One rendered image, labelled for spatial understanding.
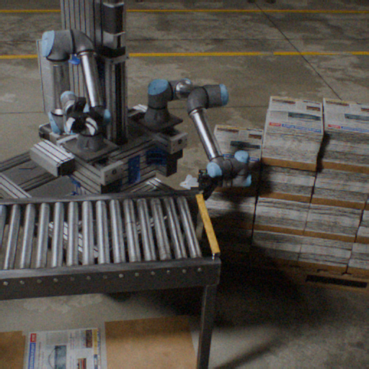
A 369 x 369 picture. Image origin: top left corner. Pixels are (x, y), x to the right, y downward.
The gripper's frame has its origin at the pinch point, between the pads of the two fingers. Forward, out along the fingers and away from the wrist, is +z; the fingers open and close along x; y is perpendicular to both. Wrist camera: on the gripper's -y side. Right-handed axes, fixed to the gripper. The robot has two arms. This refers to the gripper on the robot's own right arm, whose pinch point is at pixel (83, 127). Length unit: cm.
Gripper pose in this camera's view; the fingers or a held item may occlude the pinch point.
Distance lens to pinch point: 236.6
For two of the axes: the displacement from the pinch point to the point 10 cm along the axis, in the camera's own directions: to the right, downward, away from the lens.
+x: -9.2, 0.4, -3.8
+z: 3.4, 5.4, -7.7
